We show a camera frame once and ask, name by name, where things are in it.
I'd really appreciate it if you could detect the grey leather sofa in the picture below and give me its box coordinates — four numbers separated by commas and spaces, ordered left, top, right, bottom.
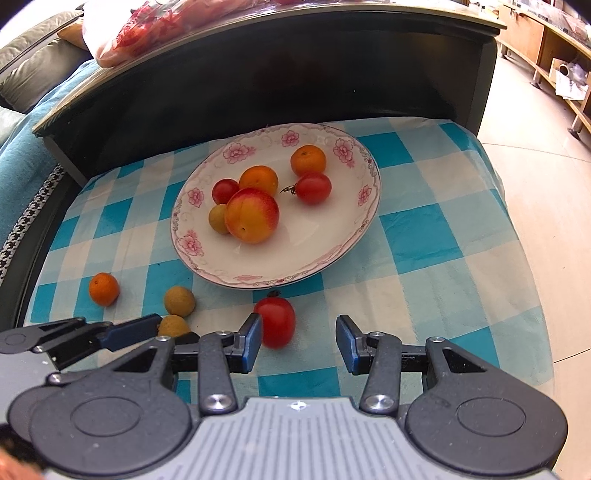
0, 11, 93, 144

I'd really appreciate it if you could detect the red yellow plum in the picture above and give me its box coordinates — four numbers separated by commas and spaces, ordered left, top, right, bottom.
224, 187, 280, 244

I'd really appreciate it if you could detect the dark coffee table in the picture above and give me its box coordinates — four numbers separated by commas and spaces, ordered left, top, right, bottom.
32, 0, 506, 188

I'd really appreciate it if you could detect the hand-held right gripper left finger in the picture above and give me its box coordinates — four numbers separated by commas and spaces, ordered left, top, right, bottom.
111, 312, 264, 415

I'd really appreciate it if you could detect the white crumpled bag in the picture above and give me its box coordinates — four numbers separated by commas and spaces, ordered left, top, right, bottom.
553, 58, 591, 100

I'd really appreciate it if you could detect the wooden shelf unit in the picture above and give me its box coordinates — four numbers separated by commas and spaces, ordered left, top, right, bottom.
496, 0, 591, 139

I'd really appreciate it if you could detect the orange houndstooth cushion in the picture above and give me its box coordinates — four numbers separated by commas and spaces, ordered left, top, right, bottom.
58, 21, 89, 49

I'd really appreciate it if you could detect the blue blanket with houndstooth trim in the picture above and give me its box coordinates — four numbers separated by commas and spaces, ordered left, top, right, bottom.
0, 60, 100, 278

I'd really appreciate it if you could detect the tan longan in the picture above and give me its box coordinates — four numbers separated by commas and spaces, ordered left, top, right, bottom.
164, 285, 196, 318
209, 204, 232, 235
157, 315, 192, 337

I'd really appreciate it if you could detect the orange mandarin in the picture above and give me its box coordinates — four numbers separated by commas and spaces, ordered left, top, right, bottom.
290, 145, 327, 178
89, 272, 121, 307
239, 165, 280, 197

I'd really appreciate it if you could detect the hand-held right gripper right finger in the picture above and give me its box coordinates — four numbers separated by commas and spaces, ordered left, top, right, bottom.
335, 315, 490, 415

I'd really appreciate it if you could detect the white floral plate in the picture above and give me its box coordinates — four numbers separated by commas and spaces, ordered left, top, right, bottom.
170, 123, 382, 289

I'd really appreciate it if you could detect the person's left forearm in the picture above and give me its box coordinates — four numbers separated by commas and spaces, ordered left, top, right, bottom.
0, 425, 44, 480

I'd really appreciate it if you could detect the plastic bag of red fruit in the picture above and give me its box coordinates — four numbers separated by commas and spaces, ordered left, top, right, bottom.
83, 0, 278, 69

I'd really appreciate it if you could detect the red cherry tomato with stem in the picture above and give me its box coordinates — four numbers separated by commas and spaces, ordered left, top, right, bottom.
280, 172, 332, 206

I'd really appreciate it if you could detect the blue white checkered tablecloth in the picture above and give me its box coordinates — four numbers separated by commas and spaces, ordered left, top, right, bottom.
23, 116, 555, 407

